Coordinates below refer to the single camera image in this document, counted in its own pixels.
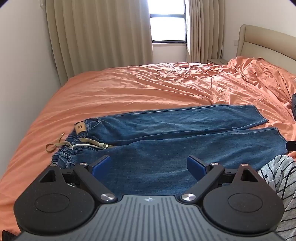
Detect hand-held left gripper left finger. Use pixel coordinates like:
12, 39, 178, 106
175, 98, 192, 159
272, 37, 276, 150
39, 155, 118, 204

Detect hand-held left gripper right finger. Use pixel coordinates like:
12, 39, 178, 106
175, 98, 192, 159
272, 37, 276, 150
180, 155, 259, 205

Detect blue denim pants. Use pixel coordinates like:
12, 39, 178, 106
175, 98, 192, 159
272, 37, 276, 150
46, 104, 289, 197

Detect person's striped grey shirt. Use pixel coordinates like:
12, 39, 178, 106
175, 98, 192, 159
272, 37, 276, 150
257, 155, 296, 241

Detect crumpled orange duvet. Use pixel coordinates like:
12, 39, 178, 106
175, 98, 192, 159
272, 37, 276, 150
227, 57, 296, 109

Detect orange bed sheet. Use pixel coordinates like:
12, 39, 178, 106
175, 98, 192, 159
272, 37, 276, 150
0, 61, 296, 234

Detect beige nightstand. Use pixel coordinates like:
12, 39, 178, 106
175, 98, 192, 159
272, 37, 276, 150
207, 58, 228, 65

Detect beige bed headboard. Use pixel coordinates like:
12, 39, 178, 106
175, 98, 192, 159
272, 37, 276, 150
236, 24, 296, 73

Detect beige curtain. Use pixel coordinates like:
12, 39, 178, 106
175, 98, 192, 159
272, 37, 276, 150
186, 0, 226, 63
45, 0, 154, 87

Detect dark framed window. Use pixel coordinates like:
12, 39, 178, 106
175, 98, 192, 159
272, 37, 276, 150
148, 0, 188, 44

